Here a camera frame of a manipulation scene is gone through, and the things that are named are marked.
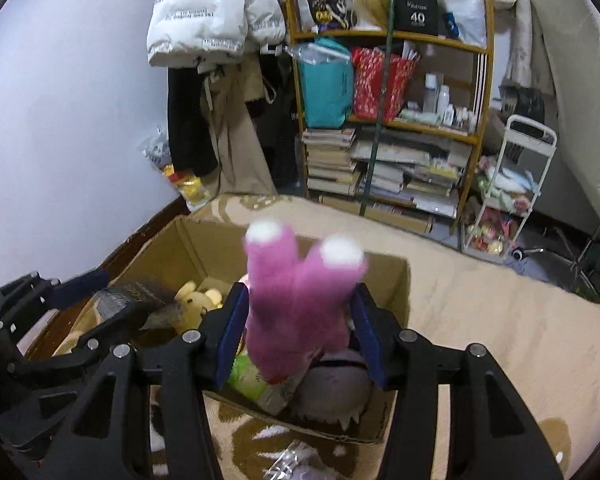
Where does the green tissue pack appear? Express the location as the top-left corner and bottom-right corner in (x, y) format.
(228, 352), (301, 416)

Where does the black box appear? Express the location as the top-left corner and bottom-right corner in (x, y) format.
(392, 0), (440, 37)

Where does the dark glossy packet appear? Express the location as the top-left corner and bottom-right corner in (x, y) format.
(92, 282), (181, 333)

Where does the red gift bag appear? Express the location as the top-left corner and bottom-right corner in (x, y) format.
(351, 47), (421, 122)

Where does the white curtain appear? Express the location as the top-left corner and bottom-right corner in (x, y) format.
(475, 0), (551, 96)

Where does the printed cardboard box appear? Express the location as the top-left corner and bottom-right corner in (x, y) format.
(25, 215), (412, 445)

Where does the white puffer jacket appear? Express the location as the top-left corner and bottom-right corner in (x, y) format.
(146, 0), (287, 67)

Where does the black garment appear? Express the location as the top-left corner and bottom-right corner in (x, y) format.
(245, 50), (301, 193)

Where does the purple-haired plush doll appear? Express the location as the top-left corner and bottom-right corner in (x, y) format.
(292, 350), (376, 431)

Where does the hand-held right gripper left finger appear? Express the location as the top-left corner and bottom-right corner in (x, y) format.
(55, 282), (251, 480)

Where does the beige printed blanket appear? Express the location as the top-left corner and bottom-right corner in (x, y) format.
(145, 194), (600, 480)

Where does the cream recliner chair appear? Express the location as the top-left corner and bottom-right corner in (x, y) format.
(527, 0), (600, 241)

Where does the pink bear plush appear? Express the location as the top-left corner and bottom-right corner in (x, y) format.
(245, 220), (371, 386)

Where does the teal bag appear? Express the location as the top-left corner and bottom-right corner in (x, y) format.
(297, 37), (355, 129)

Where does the white trolley cart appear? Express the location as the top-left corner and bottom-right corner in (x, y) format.
(460, 114), (557, 260)

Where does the wooden shelf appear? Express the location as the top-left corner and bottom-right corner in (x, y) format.
(282, 0), (496, 233)

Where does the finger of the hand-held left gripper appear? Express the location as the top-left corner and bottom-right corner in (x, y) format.
(0, 310), (153, 456)
(0, 269), (112, 346)

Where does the stack of books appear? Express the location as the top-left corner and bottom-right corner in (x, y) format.
(301, 127), (363, 197)

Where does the pile of magazines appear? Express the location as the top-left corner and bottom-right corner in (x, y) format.
(352, 127), (476, 221)

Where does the group of white bottles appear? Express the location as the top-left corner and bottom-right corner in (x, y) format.
(422, 72), (481, 133)

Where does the clear plastic toy bag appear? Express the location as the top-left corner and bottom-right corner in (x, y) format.
(262, 437), (351, 480)

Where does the yellow bear plush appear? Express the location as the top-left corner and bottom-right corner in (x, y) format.
(172, 281), (224, 336)

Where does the green pole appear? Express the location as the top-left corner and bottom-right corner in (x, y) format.
(359, 0), (398, 217)

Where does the clear bag of snacks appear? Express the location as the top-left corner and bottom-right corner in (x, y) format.
(142, 127), (213, 211)

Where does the black coat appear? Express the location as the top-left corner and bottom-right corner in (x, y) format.
(167, 66), (220, 178)

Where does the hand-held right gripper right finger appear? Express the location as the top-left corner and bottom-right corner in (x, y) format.
(350, 284), (566, 480)

